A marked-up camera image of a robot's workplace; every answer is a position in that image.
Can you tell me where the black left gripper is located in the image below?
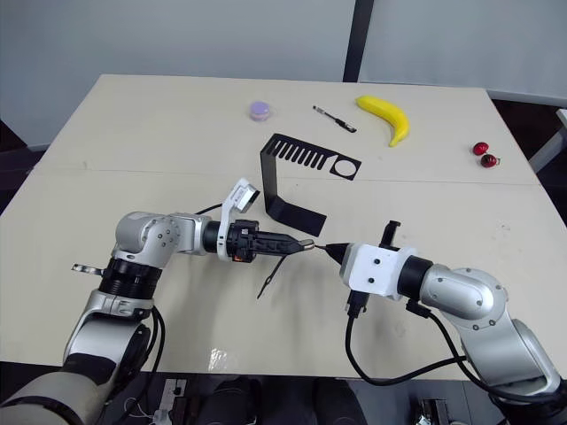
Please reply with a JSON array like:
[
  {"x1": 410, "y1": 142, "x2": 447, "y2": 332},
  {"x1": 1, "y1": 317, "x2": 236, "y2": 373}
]
[{"x1": 228, "y1": 220, "x2": 301, "y2": 266}]

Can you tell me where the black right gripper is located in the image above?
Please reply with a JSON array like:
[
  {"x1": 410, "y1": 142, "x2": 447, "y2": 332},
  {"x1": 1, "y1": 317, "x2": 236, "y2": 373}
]
[{"x1": 326, "y1": 220, "x2": 402, "y2": 267}]

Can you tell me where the purple watch strap with holes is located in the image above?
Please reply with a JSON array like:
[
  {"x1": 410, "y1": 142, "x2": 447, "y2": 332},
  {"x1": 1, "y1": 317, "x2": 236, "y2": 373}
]
[{"x1": 256, "y1": 256, "x2": 287, "y2": 300}]

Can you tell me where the black slotted watch stand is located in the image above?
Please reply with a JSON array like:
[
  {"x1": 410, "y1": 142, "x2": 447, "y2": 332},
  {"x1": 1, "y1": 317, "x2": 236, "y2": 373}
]
[{"x1": 259, "y1": 132, "x2": 363, "y2": 237}]

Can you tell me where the black pen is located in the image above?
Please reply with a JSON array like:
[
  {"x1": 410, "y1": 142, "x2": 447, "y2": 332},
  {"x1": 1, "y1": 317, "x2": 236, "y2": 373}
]
[{"x1": 312, "y1": 104, "x2": 358, "y2": 134}]

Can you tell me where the purple round container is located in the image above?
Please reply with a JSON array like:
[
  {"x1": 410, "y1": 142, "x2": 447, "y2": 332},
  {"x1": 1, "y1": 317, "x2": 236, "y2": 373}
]
[{"x1": 246, "y1": 100, "x2": 278, "y2": 123}]

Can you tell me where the yellow banana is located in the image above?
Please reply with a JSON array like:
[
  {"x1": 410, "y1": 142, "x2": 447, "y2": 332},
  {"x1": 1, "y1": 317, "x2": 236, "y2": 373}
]
[{"x1": 355, "y1": 95, "x2": 411, "y2": 149}]

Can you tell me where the dark rounded shape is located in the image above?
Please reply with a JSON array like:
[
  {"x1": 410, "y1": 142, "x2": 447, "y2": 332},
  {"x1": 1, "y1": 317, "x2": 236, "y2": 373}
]
[{"x1": 207, "y1": 375, "x2": 262, "y2": 425}]

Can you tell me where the white power strip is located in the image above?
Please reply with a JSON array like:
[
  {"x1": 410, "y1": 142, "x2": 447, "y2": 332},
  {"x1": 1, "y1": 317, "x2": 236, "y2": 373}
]
[{"x1": 150, "y1": 378, "x2": 187, "y2": 421}]

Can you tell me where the black vertical pillar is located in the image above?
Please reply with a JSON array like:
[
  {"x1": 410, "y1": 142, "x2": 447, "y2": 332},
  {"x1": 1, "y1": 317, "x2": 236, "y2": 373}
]
[{"x1": 343, "y1": 0, "x2": 376, "y2": 83}]

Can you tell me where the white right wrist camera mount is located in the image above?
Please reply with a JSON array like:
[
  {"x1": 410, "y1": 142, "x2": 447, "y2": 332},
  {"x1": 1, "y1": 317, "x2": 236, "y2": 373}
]
[{"x1": 338, "y1": 241, "x2": 418, "y2": 298}]

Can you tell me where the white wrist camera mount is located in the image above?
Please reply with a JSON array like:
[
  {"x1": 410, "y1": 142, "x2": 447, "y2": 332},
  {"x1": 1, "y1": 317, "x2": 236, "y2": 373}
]
[
  {"x1": 216, "y1": 177, "x2": 259, "y2": 263},
  {"x1": 338, "y1": 241, "x2": 418, "y2": 298}
]

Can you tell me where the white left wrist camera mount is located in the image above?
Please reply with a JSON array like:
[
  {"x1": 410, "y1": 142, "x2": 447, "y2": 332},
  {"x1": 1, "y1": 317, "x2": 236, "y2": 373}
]
[{"x1": 216, "y1": 177, "x2": 259, "y2": 263}]

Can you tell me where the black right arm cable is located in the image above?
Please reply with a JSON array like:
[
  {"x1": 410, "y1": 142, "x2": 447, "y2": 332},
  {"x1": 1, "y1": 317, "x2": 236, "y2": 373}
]
[{"x1": 344, "y1": 290, "x2": 560, "y2": 402}]

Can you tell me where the white furniture frame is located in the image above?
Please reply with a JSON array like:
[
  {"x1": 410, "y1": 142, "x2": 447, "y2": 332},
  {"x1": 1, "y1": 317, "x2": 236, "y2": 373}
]
[{"x1": 529, "y1": 105, "x2": 567, "y2": 174}]

